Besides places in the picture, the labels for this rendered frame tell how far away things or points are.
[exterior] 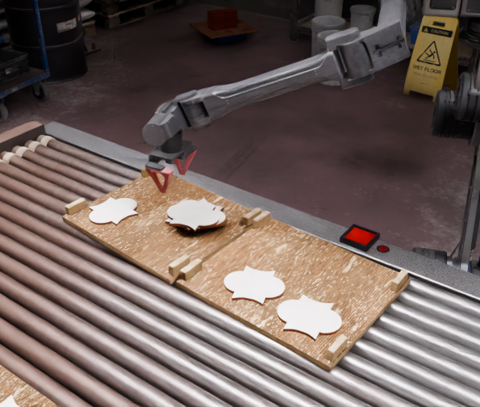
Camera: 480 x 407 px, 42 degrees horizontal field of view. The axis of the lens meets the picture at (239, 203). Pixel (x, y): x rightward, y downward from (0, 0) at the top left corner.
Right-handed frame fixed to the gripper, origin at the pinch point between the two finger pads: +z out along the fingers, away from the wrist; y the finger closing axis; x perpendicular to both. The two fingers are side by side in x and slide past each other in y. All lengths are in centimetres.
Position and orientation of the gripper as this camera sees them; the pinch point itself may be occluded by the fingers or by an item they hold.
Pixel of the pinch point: (173, 180)
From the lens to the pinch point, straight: 155.4
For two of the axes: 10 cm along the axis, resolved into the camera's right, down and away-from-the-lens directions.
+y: 4.2, -4.8, 7.7
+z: -0.2, 8.4, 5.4
